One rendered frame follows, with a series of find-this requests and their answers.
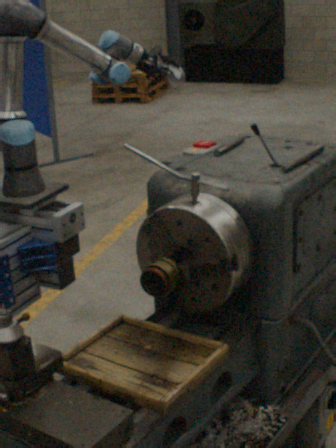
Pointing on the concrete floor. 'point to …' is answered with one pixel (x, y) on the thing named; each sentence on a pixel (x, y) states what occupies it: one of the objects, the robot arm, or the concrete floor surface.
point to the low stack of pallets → (136, 87)
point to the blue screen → (41, 92)
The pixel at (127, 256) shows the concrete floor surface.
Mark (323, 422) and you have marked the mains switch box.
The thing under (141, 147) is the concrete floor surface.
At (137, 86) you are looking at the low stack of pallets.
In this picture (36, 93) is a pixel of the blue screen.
